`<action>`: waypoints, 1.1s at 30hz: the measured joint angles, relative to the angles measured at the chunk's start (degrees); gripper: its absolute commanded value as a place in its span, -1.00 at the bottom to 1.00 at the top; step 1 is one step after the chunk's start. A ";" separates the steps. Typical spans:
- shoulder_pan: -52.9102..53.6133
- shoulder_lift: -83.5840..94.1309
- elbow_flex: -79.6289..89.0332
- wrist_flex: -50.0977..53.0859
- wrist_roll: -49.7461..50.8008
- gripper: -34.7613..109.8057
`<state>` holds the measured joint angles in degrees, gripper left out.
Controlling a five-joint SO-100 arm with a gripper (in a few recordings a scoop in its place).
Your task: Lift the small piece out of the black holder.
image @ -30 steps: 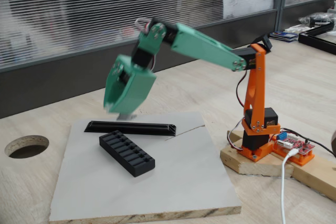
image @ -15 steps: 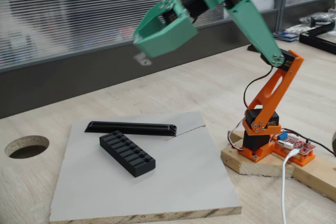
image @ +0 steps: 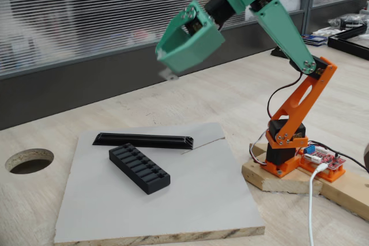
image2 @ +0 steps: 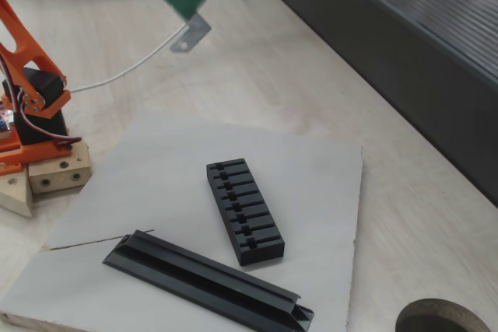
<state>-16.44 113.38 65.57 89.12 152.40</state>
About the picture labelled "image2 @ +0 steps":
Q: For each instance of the small metal bracket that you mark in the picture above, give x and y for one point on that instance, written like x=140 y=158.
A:
x=192 y=34

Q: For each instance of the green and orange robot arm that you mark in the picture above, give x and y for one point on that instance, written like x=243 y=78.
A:
x=31 y=52

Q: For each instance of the wooden base plank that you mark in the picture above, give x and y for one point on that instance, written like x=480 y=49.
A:
x=15 y=196

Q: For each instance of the black ribbed rectangular block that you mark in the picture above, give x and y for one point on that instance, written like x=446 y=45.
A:
x=264 y=254

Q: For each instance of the grey wooden board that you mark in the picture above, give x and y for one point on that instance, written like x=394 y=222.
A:
x=136 y=176

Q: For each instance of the red controller board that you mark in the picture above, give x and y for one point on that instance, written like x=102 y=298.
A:
x=5 y=116

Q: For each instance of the wooden block with screws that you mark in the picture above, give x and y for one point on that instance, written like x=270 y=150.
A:
x=58 y=168

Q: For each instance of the orange controller mount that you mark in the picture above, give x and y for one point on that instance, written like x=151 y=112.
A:
x=9 y=166

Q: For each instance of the long black profile rail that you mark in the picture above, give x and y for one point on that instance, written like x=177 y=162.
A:
x=202 y=281

